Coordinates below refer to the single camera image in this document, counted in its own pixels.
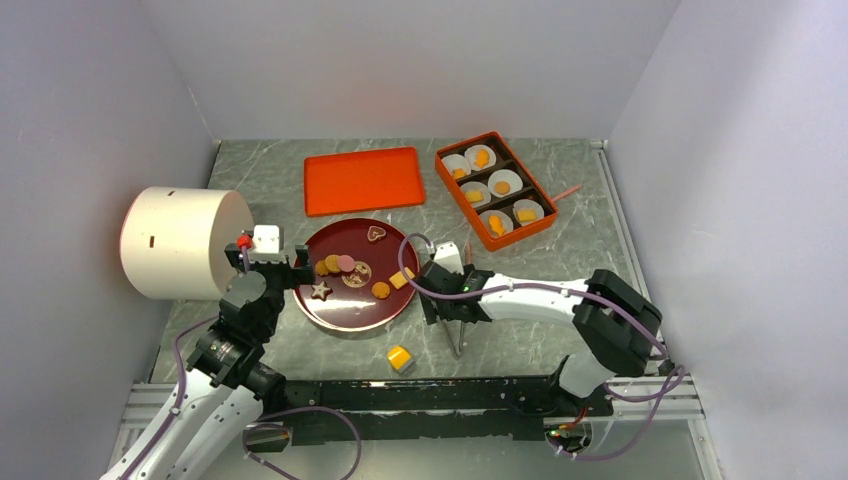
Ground brown scalloped cookie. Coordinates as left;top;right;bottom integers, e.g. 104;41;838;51
314;260;330;276

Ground yellow small block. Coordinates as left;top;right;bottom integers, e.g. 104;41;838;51
387;346;414;374

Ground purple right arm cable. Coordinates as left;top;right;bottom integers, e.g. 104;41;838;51
396;233;688;463

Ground orange compartment box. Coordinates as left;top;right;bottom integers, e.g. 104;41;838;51
434;131;558;252

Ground pink stick behind box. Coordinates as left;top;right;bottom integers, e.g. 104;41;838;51
551;184;583;203

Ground dark red round plate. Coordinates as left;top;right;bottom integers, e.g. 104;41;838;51
293;218;416;332

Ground fish shaped cookie in box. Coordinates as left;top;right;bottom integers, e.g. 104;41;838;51
474;149;490;169

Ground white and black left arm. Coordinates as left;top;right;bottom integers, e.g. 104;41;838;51
104;244;315;479

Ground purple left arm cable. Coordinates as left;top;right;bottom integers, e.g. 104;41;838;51
115;235;254;480

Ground brown round cookie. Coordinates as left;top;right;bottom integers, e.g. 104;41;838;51
324;254;341;273

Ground star shaped iced cookie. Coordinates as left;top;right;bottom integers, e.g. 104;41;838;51
310;281;334;302

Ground white paper liner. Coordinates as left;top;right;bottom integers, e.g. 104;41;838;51
441;154;472;180
460;181;492;208
513;199;545;226
487;169;523;198
481;210;514;239
464;144;497;171

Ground rectangular butter biscuit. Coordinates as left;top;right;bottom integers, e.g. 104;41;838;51
389;267;415;290

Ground heart shaped chocolate cookie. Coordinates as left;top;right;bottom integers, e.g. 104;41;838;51
367;225;387;243

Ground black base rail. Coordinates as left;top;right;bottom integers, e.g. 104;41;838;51
262;375;613;446

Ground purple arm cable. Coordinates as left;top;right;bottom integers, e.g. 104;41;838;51
115;235;254;480
396;233;688;463

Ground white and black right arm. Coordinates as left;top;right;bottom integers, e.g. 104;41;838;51
412;261;667;415

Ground round tan cookie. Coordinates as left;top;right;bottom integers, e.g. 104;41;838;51
492;180;514;197

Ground metal tongs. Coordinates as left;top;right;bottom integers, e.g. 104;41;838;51
439;320;466;360

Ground white cylinder container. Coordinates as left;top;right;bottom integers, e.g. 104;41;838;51
119;186;254;301

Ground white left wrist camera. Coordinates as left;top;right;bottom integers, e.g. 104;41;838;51
251;225;283;256

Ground round orange cookie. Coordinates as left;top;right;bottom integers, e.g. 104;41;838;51
371;282;392;300

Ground pink round cookie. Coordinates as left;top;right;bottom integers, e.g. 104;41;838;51
337;255;356;273

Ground fish shaped orange cookie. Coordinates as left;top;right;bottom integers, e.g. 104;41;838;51
488;216;506;237

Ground orange box lid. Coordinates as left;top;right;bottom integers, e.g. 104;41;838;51
303;146;427;217

